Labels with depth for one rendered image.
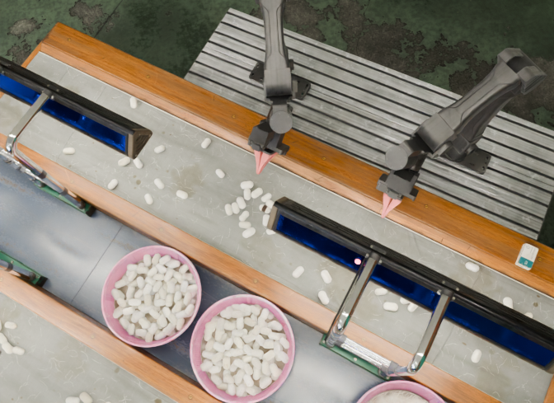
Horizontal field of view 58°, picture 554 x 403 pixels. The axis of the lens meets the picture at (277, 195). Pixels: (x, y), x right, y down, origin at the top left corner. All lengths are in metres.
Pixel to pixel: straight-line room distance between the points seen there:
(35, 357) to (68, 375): 0.11
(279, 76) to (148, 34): 1.57
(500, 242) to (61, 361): 1.19
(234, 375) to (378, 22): 1.92
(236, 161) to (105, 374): 0.67
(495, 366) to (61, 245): 1.24
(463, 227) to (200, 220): 0.72
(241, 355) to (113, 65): 0.98
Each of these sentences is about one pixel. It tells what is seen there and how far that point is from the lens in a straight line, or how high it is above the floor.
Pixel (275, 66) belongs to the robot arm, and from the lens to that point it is 1.28.
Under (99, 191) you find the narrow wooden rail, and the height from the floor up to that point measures 0.76.
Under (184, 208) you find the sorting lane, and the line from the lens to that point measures 1.45.
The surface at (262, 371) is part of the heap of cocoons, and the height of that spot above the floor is 0.74.
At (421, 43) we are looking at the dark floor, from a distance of 2.66.
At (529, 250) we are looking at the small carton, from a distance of 1.45.
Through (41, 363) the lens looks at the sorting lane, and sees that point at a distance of 1.50.
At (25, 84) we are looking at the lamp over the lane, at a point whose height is 1.10.
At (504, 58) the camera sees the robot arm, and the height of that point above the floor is 1.11.
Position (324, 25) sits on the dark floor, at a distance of 2.68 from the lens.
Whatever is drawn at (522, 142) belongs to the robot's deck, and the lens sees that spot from 1.70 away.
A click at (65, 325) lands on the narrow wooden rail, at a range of 1.46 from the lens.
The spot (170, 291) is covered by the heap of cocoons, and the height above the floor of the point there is 0.74.
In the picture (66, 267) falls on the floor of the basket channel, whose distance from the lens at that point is 1.59.
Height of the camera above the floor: 2.07
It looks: 69 degrees down
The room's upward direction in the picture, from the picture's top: 9 degrees counter-clockwise
